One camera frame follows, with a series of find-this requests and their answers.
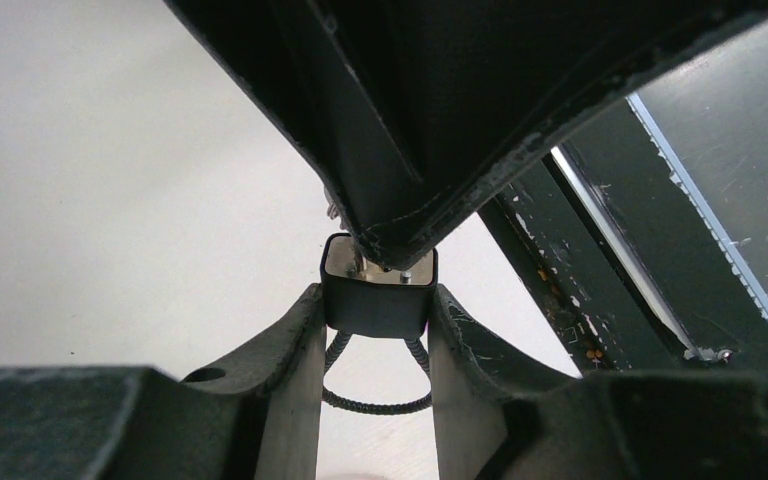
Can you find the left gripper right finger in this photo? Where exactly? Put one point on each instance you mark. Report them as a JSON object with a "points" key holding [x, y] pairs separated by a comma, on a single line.
{"points": [[501, 414]]}

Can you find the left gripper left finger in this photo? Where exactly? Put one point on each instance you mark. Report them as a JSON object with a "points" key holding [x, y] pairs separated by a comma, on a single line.
{"points": [[254, 413]]}

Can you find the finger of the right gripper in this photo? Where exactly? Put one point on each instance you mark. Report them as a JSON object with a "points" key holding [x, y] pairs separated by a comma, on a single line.
{"points": [[415, 113]]}

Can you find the black cable lock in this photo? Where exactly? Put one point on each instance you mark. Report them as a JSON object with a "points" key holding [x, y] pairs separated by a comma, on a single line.
{"points": [[361, 298]]}

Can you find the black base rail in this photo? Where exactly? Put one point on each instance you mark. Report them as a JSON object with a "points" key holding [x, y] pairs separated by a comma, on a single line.
{"points": [[624, 256]]}

